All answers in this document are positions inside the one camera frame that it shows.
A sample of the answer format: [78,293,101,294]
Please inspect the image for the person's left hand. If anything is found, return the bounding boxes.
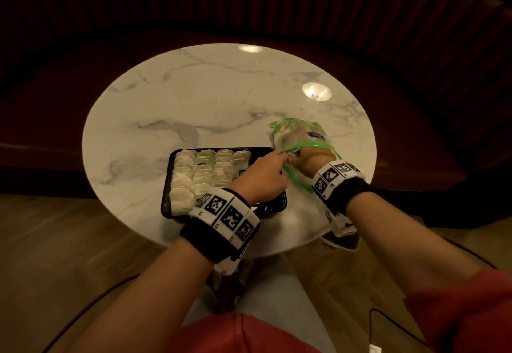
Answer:
[228,150,291,207]

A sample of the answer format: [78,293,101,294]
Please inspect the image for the person's right hand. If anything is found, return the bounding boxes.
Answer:
[294,146,338,178]

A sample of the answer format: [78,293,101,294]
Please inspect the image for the clear zip bag green seal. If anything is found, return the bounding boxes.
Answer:
[268,118,343,194]

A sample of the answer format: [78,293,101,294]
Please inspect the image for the person's right forearm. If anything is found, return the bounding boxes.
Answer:
[345,192,498,299]

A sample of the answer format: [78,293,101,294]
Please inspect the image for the person's left forearm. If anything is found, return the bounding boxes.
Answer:
[66,239,214,353]

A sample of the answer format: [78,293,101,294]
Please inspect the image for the black plastic tray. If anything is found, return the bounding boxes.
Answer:
[160,146,288,220]

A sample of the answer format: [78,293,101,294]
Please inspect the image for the black marker wristband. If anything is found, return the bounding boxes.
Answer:
[310,160,375,216]
[179,187,261,264]

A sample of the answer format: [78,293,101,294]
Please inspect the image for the rows of tea bags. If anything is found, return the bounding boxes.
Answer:
[170,149,252,217]

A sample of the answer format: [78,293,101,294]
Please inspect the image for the grey trousers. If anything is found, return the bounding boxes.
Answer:
[182,253,337,353]

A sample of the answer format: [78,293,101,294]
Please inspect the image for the dark red booth sofa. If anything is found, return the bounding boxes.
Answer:
[0,0,512,229]

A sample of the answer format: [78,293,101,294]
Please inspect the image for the red shirt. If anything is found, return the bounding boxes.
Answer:
[166,268,512,353]

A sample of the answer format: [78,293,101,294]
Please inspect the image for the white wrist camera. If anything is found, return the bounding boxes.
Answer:
[213,251,245,277]
[320,208,361,253]

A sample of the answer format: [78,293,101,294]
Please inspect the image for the dark table pedestal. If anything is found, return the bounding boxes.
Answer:
[206,259,250,314]

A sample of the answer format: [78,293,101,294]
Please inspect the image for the black floor cable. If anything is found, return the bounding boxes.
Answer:
[443,237,498,269]
[367,307,429,350]
[42,273,141,353]

